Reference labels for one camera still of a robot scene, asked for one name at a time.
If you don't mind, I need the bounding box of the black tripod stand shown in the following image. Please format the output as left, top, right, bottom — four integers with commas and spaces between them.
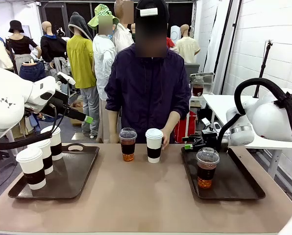
253, 40, 273, 98

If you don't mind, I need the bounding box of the mannequin in black hoodie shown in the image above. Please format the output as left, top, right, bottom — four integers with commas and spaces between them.
40, 21, 71, 81

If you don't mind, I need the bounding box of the black diagonal pole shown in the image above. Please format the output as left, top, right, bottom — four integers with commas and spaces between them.
213, 0, 234, 74
221, 0, 243, 95

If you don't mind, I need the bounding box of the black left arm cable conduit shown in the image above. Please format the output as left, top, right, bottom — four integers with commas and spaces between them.
0, 132, 55, 150

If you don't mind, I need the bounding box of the tall mannequin in white shirt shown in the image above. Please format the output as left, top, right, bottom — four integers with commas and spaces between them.
112, 0, 135, 53

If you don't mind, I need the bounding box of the mannequin in cream shirt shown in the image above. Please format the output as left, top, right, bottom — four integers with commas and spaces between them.
175, 23, 201, 64

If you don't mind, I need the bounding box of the clear plastic iced coffee cup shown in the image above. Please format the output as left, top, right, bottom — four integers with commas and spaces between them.
119, 127, 138, 162
195, 147, 220, 189

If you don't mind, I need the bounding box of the red bag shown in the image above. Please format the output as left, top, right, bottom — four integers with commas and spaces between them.
173, 110, 197, 143

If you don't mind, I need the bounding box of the mannequin torso in blue jeans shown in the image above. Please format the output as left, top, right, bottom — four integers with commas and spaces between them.
19, 58, 47, 83

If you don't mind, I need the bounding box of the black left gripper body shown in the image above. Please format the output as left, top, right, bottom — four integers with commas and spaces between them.
39, 90, 73, 118

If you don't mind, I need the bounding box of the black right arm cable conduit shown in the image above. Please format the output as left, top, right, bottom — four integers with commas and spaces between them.
216, 77, 292, 172

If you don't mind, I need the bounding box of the dark brown serving tray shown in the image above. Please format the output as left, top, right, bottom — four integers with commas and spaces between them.
8, 143, 100, 199
181, 146, 266, 200

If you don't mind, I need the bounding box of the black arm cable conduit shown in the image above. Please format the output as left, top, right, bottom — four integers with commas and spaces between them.
216, 77, 292, 172
0, 132, 55, 150

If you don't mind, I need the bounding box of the white paper cup black sleeve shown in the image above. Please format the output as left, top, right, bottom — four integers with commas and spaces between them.
145, 128, 164, 164
40, 125, 63, 162
27, 139, 54, 175
15, 146, 47, 190

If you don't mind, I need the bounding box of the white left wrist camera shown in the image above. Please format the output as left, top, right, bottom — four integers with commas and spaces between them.
57, 71, 76, 86

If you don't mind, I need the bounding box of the mannequin white jacket green hat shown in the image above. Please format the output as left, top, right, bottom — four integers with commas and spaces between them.
87, 3, 120, 144

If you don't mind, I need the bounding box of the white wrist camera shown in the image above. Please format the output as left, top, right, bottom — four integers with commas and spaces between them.
201, 117, 221, 131
57, 71, 76, 86

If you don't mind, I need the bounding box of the figure in red top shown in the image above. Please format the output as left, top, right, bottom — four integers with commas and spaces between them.
166, 36, 179, 54

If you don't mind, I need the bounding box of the black cap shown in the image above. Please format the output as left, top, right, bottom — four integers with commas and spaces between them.
135, 0, 170, 23

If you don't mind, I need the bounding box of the white tag on cap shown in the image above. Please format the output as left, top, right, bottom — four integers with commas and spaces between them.
139, 7, 159, 17

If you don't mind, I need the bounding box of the person's left hand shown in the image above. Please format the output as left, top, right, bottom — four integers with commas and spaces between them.
160, 126, 172, 150

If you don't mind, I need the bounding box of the person in navy jacket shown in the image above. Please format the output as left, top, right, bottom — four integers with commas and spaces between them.
104, 19, 192, 144

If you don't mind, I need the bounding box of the mannequin black hat black top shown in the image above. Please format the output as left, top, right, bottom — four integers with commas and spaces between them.
5, 20, 42, 74

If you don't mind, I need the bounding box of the cardboard box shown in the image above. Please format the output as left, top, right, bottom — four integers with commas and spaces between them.
70, 99, 85, 127

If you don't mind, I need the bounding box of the person's left forearm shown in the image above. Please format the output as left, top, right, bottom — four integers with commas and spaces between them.
164, 110, 181, 133

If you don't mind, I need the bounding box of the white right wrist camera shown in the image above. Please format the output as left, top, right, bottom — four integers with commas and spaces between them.
201, 117, 221, 131

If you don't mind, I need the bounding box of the white work table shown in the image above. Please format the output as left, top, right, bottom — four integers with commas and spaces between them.
202, 94, 292, 179

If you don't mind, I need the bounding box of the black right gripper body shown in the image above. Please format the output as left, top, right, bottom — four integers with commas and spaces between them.
201, 129, 219, 150

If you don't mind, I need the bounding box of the glass jar of brown liquid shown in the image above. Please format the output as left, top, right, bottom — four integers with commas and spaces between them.
192, 76, 205, 97

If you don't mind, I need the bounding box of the mannequin yellow top grey hat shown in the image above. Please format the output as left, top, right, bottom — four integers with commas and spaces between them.
66, 11, 100, 138

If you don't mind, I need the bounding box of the metal tray rack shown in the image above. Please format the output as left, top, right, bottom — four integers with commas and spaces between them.
190, 71, 215, 85

